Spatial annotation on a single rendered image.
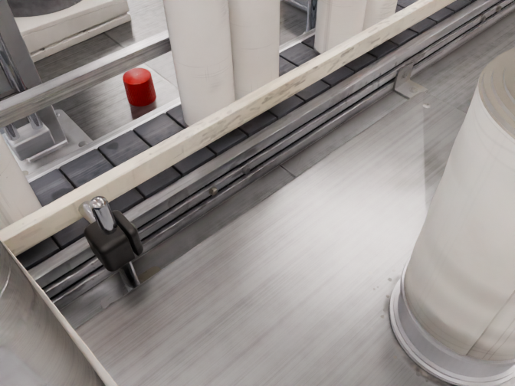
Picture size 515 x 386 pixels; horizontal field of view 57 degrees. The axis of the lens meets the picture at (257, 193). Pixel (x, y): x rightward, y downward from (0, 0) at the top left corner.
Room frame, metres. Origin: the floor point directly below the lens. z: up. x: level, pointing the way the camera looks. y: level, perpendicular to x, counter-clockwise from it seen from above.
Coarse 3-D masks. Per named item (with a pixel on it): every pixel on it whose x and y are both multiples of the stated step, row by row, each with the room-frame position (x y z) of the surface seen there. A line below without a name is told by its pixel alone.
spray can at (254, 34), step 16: (240, 0) 0.37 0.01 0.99; (256, 0) 0.37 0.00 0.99; (272, 0) 0.38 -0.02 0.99; (240, 16) 0.37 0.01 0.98; (256, 16) 0.37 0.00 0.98; (272, 16) 0.38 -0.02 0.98; (240, 32) 0.37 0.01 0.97; (256, 32) 0.37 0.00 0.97; (272, 32) 0.38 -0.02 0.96; (240, 48) 0.37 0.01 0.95; (256, 48) 0.37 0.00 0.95; (272, 48) 0.38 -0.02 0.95; (240, 64) 0.37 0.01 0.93; (256, 64) 0.37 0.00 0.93; (272, 64) 0.38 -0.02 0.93; (240, 80) 0.37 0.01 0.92; (256, 80) 0.37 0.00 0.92; (272, 80) 0.38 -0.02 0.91; (240, 96) 0.38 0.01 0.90
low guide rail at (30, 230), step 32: (448, 0) 0.55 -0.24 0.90; (384, 32) 0.46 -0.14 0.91; (320, 64) 0.40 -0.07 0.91; (256, 96) 0.35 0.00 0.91; (288, 96) 0.37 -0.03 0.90; (192, 128) 0.31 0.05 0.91; (224, 128) 0.32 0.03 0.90; (128, 160) 0.27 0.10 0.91; (160, 160) 0.28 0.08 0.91; (96, 192) 0.24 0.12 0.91; (32, 224) 0.21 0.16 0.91; (64, 224) 0.22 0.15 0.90
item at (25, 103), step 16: (128, 48) 0.36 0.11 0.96; (144, 48) 0.36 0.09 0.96; (160, 48) 0.37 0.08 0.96; (96, 64) 0.34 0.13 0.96; (112, 64) 0.34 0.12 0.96; (128, 64) 0.35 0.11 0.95; (64, 80) 0.32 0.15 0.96; (80, 80) 0.32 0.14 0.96; (96, 80) 0.33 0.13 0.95; (16, 96) 0.30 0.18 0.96; (32, 96) 0.30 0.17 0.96; (48, 96) 0.30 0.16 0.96; (64, 96) 0.31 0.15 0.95; (0, 112) 0.28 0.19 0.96; (16, 112) 0.29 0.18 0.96; (32, 112) 0.29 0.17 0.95; (0, 128) 0.28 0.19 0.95
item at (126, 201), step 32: (416, 0) 0.59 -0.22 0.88; (416, 32) 0.51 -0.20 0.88; (288, 64) 0.45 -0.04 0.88; (352, 64) 0.45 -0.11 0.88; (160, 128) 0.35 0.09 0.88; (256, 128) 0.35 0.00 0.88; (96, 160) 0.31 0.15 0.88; (192, 160) 0.31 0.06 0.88; (64, 192) 0.27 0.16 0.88; (128, 192) 0.27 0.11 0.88; (32, 256) 0.21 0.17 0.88
